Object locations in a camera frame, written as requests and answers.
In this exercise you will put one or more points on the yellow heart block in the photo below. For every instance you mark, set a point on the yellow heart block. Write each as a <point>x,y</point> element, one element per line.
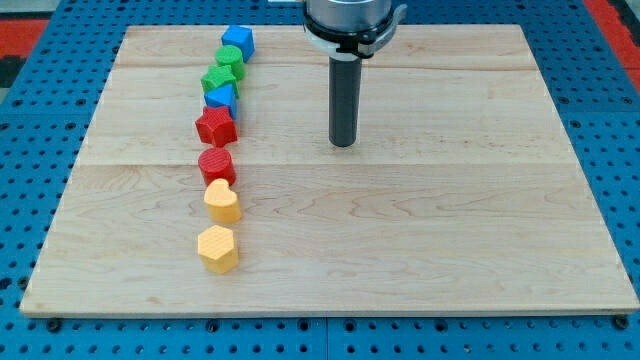
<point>221,202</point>

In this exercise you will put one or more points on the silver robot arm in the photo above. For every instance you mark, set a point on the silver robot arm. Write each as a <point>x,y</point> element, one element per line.
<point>347,30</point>

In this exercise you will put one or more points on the yellow hexagon block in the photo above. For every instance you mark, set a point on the yellow hexagon block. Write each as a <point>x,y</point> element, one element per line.
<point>218,249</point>

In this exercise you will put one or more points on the black cylindrical pointer tool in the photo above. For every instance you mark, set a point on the black cylindrical pointer tool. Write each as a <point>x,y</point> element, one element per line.
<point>344,94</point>

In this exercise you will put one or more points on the red star block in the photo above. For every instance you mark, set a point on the red star block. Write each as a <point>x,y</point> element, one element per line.
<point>215,126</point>

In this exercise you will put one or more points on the light wooden board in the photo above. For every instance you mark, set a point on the light wooden board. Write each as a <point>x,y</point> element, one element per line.
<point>462,195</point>

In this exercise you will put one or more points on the red cylinder block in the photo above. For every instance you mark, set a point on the red cylinder block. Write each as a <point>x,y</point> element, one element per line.
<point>216,163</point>

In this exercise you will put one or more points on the green cylinder block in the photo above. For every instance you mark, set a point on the green cylinder block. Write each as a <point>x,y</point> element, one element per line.
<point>231,55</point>

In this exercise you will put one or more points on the blue triangle block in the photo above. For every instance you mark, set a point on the blue triangle block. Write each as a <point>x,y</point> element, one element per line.
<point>222,96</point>

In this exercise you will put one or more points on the green star block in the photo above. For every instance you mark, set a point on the green star block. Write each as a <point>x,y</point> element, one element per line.
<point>218,76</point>

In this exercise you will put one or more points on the blue cube block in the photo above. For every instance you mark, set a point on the blue cube block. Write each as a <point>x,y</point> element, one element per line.
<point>241,37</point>

